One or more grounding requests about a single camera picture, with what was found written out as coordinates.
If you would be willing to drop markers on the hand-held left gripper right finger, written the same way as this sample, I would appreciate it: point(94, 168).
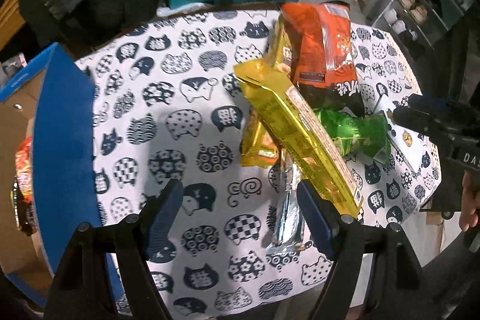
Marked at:
point(318, 226)

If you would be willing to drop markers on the silver snack packet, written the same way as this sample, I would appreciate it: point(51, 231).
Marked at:
point(288, 218)

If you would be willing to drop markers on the cat print tablecloth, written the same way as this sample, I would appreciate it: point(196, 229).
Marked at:
point(187, 140)

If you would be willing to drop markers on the cardboard box with blue rim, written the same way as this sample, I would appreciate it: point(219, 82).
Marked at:
point(63, 140)

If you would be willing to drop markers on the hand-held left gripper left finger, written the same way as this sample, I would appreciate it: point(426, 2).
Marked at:
point(165, 222)

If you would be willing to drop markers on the gold snack packet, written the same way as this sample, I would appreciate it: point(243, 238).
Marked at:
point(258, 143)

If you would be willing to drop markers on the green snack packet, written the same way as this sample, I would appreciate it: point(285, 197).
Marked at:
point(356, 132)

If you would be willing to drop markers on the large orange black snack packet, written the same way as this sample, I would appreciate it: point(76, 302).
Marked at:
point(318, 42)

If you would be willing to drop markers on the wooden louvered cabinet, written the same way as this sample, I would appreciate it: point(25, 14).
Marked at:
point(7, 12)

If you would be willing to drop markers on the red snack packet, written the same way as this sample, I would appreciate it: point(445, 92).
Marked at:
point(24, 170)

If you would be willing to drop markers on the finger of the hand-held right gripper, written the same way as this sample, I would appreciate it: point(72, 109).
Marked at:
point(425, 102)
point(416, 119)

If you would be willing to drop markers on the metal shoe rack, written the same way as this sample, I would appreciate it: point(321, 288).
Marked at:
point(420, 5)

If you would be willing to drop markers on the long yellow snack packet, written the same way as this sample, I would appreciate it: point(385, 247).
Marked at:
point(300, 128)

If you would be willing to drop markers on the person's right hand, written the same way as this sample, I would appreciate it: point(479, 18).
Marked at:
point(470, 200)

